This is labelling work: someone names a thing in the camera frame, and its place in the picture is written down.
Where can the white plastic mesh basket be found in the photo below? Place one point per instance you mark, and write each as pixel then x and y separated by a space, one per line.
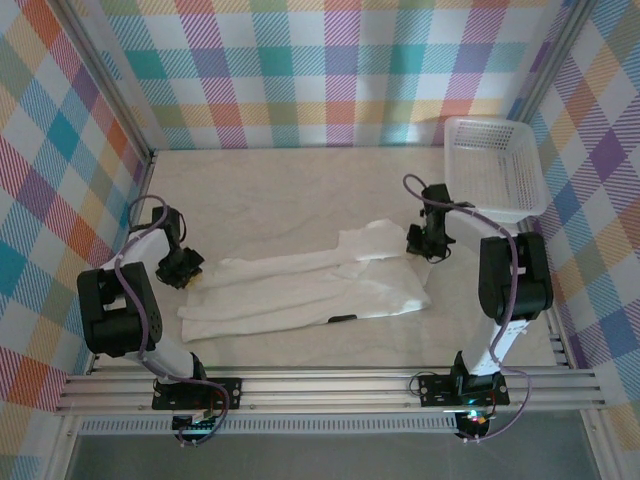
pixel 525 195

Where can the white t-shirt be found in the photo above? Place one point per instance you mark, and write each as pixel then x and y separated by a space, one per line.
pixel 300 290

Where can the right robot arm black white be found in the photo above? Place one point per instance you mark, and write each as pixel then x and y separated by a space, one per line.
pixel 515 300

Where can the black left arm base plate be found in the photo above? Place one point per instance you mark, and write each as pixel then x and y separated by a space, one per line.
pixel 225 392

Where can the long aluminium base rail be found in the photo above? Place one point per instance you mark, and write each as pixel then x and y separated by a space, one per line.
pixel 325 390

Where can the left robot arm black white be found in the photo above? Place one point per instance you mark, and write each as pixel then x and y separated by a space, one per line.
pixel 120 310

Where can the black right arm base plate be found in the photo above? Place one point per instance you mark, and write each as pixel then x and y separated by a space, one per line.
pixel 435 390

